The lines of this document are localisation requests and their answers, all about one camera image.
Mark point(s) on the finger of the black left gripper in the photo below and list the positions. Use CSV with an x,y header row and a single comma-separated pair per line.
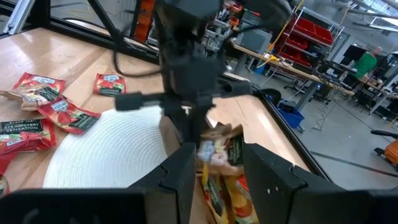
x,y
200,121
182,124

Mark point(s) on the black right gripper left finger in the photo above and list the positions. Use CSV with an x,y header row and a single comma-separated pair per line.
x,y
174,180

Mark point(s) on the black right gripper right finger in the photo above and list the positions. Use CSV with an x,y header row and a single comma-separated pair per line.
x,y
267,180

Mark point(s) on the beige tea packet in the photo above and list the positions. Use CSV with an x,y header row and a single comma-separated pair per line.
x,y
28,102
224,149

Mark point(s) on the brown wooden tea caddy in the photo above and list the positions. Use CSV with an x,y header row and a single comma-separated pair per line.
x,y
169,137

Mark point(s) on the blue storage bin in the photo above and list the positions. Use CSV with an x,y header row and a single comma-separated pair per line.
x,y
290,116

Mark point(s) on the grey equipment box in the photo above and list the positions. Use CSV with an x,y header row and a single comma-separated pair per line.
x,y
253,42

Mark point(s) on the orange equipment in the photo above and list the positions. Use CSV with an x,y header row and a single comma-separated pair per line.
x,y
144,21

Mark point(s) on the white round woven placemat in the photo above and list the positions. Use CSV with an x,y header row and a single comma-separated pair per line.
x,y
109,149

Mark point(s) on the black office chair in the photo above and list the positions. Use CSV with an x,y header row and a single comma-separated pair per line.
x,y
272,93

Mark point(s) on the wooden workbench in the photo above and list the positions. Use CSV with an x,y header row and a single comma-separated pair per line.
x,y
295,70

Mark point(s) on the red storage bin shelf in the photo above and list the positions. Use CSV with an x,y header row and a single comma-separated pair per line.
x,y
311,31

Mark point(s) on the person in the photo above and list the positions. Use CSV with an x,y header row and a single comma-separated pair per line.
x,y
367,65

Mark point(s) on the black computer monitor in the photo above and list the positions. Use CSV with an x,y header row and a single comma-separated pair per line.
x,y
354,53

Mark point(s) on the silver aluminium post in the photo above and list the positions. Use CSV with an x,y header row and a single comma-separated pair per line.
x,y
20,14

